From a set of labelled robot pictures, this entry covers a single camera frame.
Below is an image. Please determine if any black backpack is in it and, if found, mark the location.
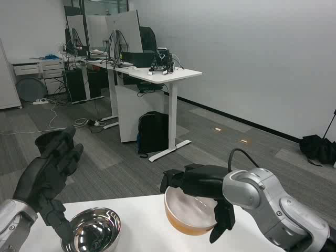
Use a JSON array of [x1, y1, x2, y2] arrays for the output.
[[136, 111, 170, 159]]

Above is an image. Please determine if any white panel under desk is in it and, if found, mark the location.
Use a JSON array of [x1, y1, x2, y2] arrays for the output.
[[115, 85, 166, 144]]

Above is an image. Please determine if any white drawer cabinet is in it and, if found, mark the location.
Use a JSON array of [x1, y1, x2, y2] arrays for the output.
[[12, 59, 66, 95]]

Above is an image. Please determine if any black box computer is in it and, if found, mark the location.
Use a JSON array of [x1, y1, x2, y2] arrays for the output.
[[120, 51, 157, 68]]

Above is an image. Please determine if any small black gripper device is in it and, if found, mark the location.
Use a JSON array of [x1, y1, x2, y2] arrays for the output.
[[148, 47, 182, 76]]

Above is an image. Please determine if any white desk with cables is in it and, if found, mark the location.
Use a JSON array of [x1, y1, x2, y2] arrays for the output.
[[75, 56, 120, 130]]

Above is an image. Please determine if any black bag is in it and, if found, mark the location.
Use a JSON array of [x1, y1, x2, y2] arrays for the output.
[[299, 134, 336, 166]]

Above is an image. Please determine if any white rolling cabinet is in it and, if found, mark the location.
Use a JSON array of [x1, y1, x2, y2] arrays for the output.
[[0, 38, 23, 111]]

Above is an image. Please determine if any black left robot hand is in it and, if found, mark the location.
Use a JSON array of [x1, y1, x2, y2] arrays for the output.
[[12, 125, 85, 246]]

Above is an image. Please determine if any translucent plastic bowl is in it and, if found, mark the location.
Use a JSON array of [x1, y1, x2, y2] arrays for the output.
[[164, 185, 218, 236]]

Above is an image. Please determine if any black PC tower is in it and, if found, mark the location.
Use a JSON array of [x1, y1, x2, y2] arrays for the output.
[[62, 68, 87, 103]]

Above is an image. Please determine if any white floor cable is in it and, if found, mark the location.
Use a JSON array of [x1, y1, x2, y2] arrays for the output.
[[0, 101, 90, 136]]

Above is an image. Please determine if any large silver monitor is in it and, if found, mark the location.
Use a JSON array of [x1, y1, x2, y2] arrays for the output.
[[105, 9, 144, 66]]

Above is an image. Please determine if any shiny steel bowl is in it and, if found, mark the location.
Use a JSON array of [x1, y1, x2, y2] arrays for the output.
[[60, 207, 122, 252]]

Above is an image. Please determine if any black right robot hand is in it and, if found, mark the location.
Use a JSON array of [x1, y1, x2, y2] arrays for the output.
[[160, 164, 236, 244]]

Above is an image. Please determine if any grey round disc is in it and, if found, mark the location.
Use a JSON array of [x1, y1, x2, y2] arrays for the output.
[[15, 76, 48, 102]]

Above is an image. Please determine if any black tripod pole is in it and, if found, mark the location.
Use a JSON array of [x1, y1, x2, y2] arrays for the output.
[[322, 109, 336, 140]]

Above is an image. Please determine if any black office chair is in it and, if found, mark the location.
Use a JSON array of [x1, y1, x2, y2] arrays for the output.
[[139, 26, 158, 53]]

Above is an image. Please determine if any white standing desk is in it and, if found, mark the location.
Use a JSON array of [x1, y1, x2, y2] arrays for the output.
[[112, 65, 203, 162]]

